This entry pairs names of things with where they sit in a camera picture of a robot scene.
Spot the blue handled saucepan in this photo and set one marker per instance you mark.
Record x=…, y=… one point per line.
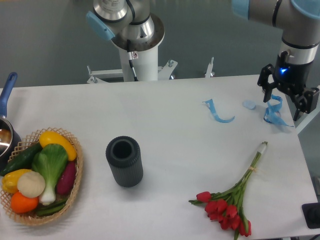
x=9, y=138

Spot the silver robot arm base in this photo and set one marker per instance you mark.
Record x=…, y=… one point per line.
x=129, y=24

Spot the blue ribbon strip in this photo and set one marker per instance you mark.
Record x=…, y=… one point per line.
x=212, y=108

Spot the tangled blue ribbon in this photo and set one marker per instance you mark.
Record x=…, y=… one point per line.
x=272, y=113

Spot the dark grey ribbed vase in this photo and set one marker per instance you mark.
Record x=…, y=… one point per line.
x=123, y=155

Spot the beige cauliflower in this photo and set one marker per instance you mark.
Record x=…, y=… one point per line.
x=31, y=184

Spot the black device at edge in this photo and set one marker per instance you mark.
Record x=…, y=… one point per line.
x=311, y=212

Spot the yellow bell pepper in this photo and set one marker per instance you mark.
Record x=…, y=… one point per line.
x=10, y=180

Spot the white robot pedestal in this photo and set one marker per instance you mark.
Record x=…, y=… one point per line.
x=135, y=66

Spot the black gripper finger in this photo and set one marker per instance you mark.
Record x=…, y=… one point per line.
x=263, y=81
x=305, y=102

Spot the red tulip bouquet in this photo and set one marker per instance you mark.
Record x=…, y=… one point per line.
x=226, y=207

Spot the green bean pods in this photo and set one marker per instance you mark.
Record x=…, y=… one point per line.
x=51, y=209

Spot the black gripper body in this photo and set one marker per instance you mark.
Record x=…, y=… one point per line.
x=290, y=78

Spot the purple sweet potato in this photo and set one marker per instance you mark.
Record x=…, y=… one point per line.
x=67, y=179

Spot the woven wicker basket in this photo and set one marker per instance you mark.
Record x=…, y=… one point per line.
x=30, y=218

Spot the green cucumber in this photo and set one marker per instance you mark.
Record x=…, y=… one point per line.
x=23, y=160

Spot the green bok choy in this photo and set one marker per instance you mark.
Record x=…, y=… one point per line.
x=50, y=162

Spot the orange fruit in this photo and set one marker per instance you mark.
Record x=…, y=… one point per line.
x=21, y=204

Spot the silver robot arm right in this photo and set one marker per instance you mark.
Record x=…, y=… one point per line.
x=299, y=21

